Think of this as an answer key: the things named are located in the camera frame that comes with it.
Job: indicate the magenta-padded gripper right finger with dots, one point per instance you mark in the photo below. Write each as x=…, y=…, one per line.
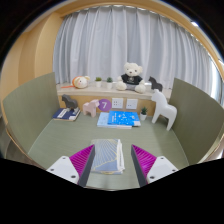
x=160, y=166

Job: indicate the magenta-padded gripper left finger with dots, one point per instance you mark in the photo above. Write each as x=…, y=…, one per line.
x=63, y=166

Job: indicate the navy blue book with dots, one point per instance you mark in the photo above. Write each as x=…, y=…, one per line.
x=65, y=114

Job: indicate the tiny potted plant white pot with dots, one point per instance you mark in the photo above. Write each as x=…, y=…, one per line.
x=143, y=116

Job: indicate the white wooden horse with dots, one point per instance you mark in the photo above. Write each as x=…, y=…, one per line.
x=163, y=108

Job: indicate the green desk partition panel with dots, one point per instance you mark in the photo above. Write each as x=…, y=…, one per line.
x=196, y=120
x=30, y=110

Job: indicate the light blue book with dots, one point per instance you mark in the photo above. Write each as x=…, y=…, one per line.
x=102, y=120

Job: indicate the bright blue book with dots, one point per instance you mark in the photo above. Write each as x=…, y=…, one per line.
x=123, y=117

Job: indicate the pink wooden horse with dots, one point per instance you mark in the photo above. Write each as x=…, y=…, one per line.
x=90, y=108

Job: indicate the purple round number sign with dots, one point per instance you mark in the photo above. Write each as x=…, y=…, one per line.
x=105, y=105

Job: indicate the small dark wooden horse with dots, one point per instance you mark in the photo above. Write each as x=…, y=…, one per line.
x=155, y=85

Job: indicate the wooden desk back ledge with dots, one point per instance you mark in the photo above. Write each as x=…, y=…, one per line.
x=100, y=92

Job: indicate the orange and white plush toy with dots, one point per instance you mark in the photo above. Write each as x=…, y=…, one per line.
x=80, y=82

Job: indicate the small potted plant white pot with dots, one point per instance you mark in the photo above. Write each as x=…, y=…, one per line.
x=109, y=85
x=98, y=84

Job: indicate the white teddy bear black shirt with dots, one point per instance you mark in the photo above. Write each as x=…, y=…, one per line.
x=131, y=80

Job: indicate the grey-white curtain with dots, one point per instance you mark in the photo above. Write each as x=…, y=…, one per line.
x=113, y=40

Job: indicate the white ceiling light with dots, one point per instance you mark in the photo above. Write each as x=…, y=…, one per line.
x=195, y=24

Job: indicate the white wall socket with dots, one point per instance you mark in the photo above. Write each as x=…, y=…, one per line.
x=117, y=103
x=131, y=104

